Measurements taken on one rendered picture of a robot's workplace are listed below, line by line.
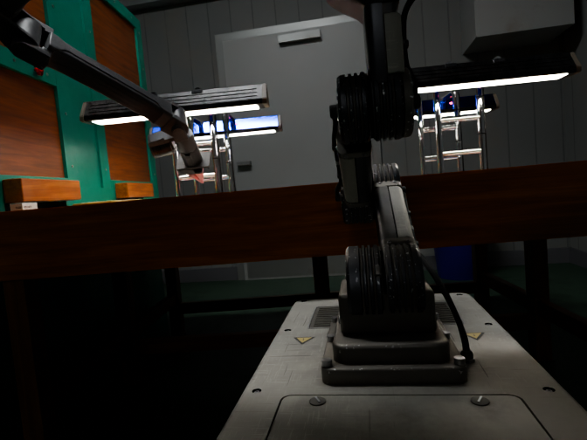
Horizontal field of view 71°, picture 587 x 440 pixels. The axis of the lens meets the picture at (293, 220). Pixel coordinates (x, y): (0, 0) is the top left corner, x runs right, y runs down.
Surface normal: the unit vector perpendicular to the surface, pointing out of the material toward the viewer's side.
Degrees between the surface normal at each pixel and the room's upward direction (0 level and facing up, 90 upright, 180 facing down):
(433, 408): 0
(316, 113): 90
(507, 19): 90
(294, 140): 90
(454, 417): 0
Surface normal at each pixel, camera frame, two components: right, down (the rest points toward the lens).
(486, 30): -0.16, 0.08
